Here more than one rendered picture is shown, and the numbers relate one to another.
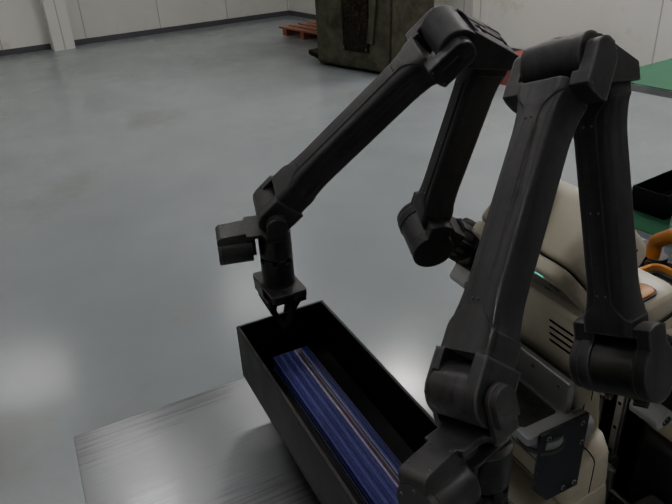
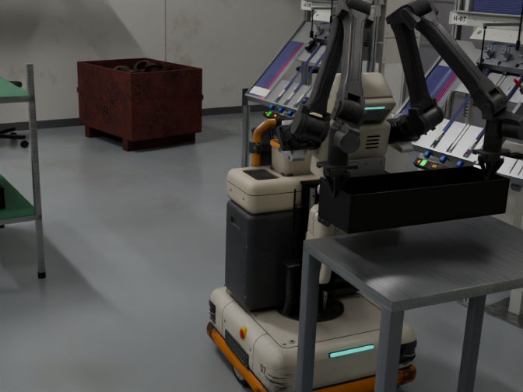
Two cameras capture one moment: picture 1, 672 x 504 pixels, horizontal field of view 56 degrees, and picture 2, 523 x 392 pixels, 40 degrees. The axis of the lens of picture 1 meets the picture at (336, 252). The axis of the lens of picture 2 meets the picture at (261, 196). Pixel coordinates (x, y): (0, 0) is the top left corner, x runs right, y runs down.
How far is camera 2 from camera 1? 2.40 m
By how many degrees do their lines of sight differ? 82
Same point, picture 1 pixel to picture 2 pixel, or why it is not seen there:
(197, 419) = (368, 266)
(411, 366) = not seen: outside the picture
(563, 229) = (380, 85)
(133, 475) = (422, 280)
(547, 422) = not seen: hidden behind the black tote
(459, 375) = (497, 95)
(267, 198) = (354, 101)
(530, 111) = (435, 22)
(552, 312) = (369, 131)
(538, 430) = not seen: hidden behind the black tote
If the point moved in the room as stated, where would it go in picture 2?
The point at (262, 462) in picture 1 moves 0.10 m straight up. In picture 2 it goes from (401, 250) to (405, 216)
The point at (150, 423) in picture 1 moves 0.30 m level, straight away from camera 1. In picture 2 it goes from (374, 278) to (266, 293)
